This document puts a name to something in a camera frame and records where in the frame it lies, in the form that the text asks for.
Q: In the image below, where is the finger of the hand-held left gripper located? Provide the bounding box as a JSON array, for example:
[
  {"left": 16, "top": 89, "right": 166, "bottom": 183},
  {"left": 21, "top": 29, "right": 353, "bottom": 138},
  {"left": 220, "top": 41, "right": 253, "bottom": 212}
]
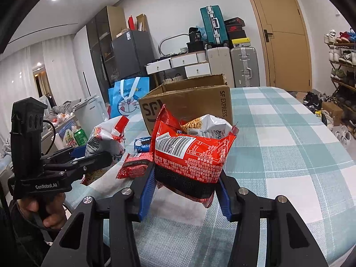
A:
[
  {"left": 42, "top": 151, "right": 113, "bottom": 187},
  {"left": 42, "top": 146, "right": 87, "bottom": 162}
]

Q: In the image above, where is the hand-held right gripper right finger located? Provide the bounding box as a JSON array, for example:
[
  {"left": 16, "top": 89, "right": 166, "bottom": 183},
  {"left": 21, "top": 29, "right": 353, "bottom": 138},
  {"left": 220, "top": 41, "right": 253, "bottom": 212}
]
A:
[{"left": 215, "top": 170, "right": 331, "bottom": 267}]

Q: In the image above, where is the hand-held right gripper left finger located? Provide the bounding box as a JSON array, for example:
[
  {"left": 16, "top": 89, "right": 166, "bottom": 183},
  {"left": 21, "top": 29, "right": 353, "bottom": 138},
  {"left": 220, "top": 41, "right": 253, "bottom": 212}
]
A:
[{"left": 40, "top": 160, "right": 156, "bottom": 267}]

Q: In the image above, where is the large white red snack bag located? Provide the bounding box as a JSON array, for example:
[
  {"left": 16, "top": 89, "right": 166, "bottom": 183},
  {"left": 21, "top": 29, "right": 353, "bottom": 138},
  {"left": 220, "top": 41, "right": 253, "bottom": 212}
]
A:
[{"left": 81, "top": 115, "right": 130, "bottom": 185}]

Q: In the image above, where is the small dark red packet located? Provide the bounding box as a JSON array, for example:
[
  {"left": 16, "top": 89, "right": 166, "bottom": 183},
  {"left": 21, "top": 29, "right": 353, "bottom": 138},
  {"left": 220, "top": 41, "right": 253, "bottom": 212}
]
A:
[{"left": 116, "top": 153, "right": 155, "bottom": 180}]

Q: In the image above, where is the blue cookie packet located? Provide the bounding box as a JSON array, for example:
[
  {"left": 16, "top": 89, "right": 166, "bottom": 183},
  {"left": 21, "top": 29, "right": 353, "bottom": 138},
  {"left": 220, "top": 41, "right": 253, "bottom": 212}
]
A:
[{"left": 134, "top": 136, "right": 152, "bottom": 153}]

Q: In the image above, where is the red noodle snack packet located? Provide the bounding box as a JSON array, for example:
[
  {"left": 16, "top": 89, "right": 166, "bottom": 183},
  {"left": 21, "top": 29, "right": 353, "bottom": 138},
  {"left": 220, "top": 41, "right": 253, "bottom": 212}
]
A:
[{"left": 153, "top": 125, "right": 240, "bottom": 209}]

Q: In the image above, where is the brown cardboard box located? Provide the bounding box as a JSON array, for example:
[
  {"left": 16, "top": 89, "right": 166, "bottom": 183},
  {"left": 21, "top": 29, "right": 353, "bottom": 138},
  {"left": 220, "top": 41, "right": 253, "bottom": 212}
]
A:
[{"left": 138, "top": 74, "right": 234, "bottom": 137}]

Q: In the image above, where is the person's left hand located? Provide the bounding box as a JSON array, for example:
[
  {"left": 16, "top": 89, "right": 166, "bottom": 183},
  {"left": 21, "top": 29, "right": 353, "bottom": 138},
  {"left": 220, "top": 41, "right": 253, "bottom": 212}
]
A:
[{"left": 17, "top": 192, "right": 67, "bottom": 230}]

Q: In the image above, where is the green drink can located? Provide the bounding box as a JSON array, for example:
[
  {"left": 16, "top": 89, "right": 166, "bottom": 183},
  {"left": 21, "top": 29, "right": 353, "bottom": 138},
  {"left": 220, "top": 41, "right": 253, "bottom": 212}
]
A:
[{"left": 73, "top": 128, "right": 88, "bottom": 146}]

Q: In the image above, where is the white box appliance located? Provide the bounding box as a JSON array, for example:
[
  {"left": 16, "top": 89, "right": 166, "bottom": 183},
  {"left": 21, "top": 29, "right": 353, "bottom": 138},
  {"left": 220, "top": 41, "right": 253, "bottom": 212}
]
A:
[{"left": 73, "top": 95, "right": 109, "bottom": 137}]

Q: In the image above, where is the grey cloth pile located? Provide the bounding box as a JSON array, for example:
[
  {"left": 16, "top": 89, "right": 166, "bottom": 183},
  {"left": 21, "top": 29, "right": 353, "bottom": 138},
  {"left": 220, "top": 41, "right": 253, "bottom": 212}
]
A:
[{"left": 46, "top": 100, "right": 81, "bottom": 117}]

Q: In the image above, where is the blue cartoon tote bag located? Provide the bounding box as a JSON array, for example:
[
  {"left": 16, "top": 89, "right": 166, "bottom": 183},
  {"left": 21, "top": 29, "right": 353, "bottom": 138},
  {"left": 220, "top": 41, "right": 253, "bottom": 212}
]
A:
[{"left": 108, "top": 76, "right": 151, "bottom": 119}]

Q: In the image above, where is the green checked tablecloth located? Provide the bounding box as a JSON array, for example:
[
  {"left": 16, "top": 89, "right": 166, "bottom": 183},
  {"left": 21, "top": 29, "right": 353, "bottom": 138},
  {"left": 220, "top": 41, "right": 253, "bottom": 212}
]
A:
[{"left": 64, "top": 86, "right": 356, "bottom": 267}]

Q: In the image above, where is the dark glass cabinet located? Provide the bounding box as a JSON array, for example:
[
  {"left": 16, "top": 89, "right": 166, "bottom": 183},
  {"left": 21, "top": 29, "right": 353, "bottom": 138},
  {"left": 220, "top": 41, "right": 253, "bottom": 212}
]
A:
[{"left": 86, "top": 6, "right": 128, "bottom": 95}]

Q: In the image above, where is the grey refrigerator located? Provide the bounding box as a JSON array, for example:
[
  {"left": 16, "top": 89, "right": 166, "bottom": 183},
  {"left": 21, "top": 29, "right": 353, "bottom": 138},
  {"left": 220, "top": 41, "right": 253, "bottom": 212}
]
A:
[{"left": 111, "top": 30, "right": 156, "bottom": 80}]

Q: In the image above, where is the woven basket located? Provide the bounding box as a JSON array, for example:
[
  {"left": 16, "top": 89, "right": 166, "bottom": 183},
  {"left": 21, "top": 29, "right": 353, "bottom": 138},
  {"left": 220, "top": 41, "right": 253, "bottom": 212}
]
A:
[{"left": 163, "top": 74, "right": 187, "bottom": 84}]

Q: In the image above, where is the white drawer unit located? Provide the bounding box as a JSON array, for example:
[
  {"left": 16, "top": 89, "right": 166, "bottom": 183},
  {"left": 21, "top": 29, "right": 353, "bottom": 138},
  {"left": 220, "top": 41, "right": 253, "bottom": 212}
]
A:
[{"left": 145, "top": 51, "right": 212, "bottom": 80}]

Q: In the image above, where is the silver suitcase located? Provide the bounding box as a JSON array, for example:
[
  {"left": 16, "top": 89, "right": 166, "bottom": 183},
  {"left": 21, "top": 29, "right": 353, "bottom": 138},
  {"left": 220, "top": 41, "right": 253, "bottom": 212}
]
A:
[{"left": 230, "top": 46, "right": 260, "bottom": 88}]

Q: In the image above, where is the pile of dark shoes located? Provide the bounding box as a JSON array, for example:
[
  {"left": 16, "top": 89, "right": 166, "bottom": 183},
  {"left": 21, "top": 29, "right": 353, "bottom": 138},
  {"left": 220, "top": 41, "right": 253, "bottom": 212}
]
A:
[{"left": 303, "top": 92, "right": 326, "bottom": 109}]

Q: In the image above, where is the white suitcase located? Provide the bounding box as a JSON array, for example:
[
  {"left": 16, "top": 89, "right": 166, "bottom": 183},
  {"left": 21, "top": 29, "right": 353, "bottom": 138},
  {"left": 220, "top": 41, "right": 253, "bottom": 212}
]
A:
[{"left": 207, "top": 47, "right": 235, "bottom": 88}]

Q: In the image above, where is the small cardboard box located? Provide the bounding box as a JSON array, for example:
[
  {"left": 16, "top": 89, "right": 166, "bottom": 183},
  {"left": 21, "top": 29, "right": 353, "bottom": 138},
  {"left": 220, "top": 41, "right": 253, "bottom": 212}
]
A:
[{"left": 321, "top": 101, "right": 344, "bottom": 127}]

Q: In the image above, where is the brown paper bag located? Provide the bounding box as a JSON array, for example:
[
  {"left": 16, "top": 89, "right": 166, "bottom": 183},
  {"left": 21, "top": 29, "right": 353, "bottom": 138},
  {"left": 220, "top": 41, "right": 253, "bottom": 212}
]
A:
[{"left": 136, "top": 14, "right": 148, "bottom": 32}]

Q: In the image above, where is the black box stack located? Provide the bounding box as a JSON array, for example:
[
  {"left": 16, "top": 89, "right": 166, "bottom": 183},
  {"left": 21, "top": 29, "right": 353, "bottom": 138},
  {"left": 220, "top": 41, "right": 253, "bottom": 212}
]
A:
[{"left": 186, "top": 27, "right": 208, "bottom": 53}]

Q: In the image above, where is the wooden door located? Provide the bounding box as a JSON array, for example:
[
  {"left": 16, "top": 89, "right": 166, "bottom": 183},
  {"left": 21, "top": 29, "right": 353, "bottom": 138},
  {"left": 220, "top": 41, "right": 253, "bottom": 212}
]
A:
[{"left": 241, "top": 0, "right": 312, "bottom": 92}]

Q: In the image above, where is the wooden shoe rack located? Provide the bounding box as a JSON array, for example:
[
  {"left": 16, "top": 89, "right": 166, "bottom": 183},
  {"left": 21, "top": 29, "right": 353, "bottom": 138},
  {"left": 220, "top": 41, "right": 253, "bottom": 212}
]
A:
[{"left": 324, "top": 28, "right": 356, "bottom": 140}]

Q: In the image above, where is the stack of shoe boxes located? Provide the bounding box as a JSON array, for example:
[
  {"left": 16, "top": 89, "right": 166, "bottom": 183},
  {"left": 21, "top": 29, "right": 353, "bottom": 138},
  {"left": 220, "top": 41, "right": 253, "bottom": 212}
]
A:
[{"left": 224, "top": 17, "right": 248, "bottom": 48}]

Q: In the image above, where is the teal suitcase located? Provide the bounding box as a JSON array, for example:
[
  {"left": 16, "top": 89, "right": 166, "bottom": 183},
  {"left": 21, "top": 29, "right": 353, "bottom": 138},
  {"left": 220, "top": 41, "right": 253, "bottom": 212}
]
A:
[{"left": 200, "top": 6, "right": 230, "bottom": 48}]

